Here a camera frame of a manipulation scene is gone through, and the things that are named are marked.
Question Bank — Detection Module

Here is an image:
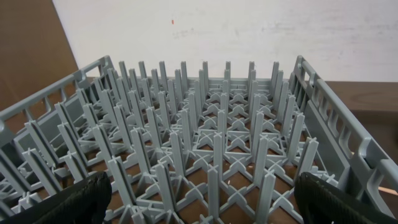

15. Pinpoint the wooden chopstick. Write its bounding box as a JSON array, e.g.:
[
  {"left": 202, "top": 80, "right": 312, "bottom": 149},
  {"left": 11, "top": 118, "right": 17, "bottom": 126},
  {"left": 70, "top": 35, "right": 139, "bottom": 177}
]
[{"left": 378, "top": 187, "right": 398, "bottom": 195}]

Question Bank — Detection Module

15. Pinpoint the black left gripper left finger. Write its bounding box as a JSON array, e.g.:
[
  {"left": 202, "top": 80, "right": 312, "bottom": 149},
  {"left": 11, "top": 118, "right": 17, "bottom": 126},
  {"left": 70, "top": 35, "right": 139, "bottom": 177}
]
[{"left": 1, "top": 171, "right": 112, "bottom": 224}]

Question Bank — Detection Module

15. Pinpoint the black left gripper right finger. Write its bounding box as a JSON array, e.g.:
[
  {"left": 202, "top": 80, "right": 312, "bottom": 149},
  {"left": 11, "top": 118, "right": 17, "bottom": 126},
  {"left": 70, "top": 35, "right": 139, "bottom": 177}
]
[{"left": 294, "top": 172, "right": 397, "bottom": 224}]

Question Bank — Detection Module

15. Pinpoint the grey plastic dish rack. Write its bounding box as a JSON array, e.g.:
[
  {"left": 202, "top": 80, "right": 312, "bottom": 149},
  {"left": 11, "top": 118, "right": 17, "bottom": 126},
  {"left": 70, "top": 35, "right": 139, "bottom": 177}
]
[{"left": 1, "top": 56, "right": 397, "bottom": 223}]

